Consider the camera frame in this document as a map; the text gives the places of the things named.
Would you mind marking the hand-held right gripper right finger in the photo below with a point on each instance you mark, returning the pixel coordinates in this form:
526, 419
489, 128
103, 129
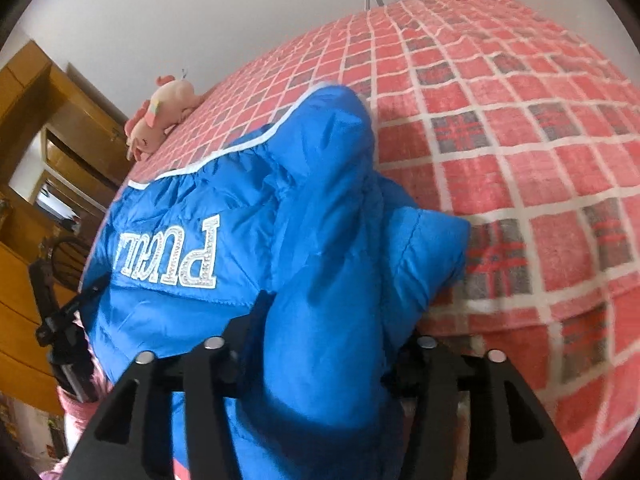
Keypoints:
430, 365

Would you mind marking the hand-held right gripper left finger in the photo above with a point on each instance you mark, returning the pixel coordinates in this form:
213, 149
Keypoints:
240, 355

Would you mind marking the wooden drawer cabinet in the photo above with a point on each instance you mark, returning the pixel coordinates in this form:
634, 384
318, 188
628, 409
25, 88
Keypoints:
20, 340

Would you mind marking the red plaid bed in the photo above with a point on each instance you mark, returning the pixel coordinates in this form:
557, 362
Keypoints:
500, 135

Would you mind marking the blue puffer jacket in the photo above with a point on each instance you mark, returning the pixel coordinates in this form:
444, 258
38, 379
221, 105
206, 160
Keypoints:
310, 185

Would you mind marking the black curved frame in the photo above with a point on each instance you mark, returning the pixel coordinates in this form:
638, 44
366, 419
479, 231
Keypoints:
65, 241

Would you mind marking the person's pink patterned clothing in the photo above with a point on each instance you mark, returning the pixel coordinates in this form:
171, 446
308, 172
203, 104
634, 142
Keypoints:
75, 412

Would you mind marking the wooden wardrobe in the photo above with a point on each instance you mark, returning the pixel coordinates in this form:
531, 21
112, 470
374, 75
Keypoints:
30, 85

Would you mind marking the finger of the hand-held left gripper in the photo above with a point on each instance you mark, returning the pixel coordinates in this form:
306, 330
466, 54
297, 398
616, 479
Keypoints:
75, 305

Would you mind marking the pink plush toy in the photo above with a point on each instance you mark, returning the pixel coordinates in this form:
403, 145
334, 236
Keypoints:
160, 115

